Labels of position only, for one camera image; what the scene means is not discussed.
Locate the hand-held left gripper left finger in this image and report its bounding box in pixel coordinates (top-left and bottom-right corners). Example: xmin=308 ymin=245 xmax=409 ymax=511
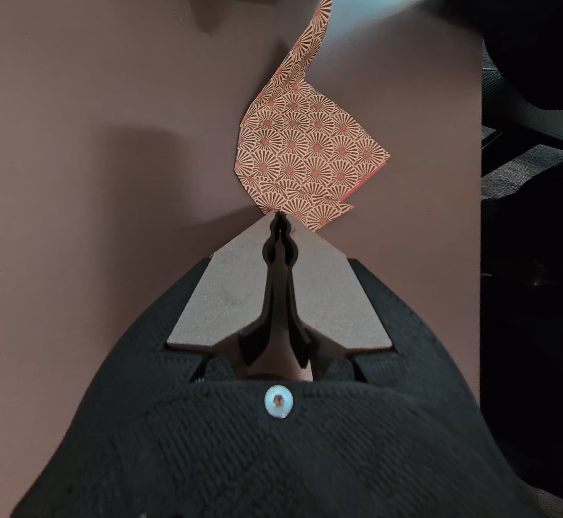
xmin=166 ymin=212 xmax=283 ymax=379

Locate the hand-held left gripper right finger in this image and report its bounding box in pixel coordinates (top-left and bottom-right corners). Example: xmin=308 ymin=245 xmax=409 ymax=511
xmin=277 ymin=212 xmax=393 ymax=379

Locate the fan-patterned origami paper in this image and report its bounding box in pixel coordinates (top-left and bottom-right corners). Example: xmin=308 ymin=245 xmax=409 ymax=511
xmin=233 ymin=0 xmax=391 ymax=232

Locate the black mesh office chair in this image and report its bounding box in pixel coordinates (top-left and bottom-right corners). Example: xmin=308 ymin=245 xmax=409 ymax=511
xmin=481 ymin=43 xmax=563 ymax=483

